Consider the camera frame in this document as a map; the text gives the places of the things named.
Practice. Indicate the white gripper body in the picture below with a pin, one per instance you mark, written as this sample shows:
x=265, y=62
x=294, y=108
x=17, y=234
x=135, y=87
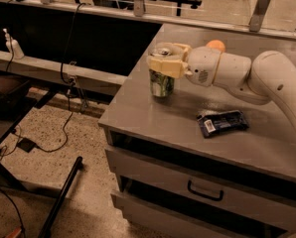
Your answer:
x=202, y=64

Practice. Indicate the green soda can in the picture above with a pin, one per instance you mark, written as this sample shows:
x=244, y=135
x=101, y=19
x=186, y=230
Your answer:
x=160, y=85

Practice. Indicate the black power adapter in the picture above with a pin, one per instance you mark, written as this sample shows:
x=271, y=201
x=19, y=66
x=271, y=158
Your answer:
x=26, y=145

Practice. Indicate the grey lower drawer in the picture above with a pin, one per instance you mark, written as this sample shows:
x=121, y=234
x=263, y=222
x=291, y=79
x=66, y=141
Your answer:
x=167, y=221

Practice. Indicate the black drawer handle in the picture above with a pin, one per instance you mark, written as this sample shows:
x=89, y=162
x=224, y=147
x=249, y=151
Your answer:
x=216, y=195

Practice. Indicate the dark side desk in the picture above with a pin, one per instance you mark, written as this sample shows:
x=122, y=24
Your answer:
x=14, y=105

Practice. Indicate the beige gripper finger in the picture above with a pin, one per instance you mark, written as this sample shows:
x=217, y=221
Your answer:
x=170, y=51
x=172, y=67

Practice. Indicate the black metal floor bar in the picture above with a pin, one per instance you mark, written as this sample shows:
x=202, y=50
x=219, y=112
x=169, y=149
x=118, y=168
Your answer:
x=46, y=229

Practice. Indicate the grey metal rail ledge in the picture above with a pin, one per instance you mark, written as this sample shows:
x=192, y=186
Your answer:
x=88, y=79

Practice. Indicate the metal railing post right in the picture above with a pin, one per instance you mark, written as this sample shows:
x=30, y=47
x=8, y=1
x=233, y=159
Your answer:
x=258, y=15

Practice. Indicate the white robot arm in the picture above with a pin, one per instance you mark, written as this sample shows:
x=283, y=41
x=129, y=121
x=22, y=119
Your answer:
x=269, y=77

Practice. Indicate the orange fruit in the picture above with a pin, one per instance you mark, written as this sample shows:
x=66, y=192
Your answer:
x=216, y=44

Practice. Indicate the dark blue snack packet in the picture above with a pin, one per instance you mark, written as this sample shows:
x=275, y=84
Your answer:
x=215, y=123

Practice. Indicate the grey upper drawer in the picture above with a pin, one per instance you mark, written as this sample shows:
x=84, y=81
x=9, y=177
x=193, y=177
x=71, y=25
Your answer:
x=162, y=178

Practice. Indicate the grey drawer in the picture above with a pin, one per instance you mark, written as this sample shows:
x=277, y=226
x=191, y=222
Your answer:
x=162, y=178
x=167, y=221

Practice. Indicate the white spray bottle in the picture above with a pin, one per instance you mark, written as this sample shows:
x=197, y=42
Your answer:
x=13, y=46

